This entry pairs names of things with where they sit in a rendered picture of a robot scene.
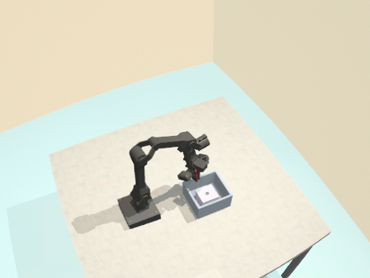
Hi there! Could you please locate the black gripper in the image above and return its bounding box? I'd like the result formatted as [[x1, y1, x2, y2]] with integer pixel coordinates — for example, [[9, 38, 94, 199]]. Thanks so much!
[[177, 154, 210, 182]]

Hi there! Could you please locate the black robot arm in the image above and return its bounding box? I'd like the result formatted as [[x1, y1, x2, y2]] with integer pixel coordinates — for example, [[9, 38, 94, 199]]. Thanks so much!
[[129, 131, 210, 212]]

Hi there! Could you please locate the white square plate with hole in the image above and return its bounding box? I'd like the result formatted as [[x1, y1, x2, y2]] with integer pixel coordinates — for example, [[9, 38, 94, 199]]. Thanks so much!
[[196, 185, 219, 205]]

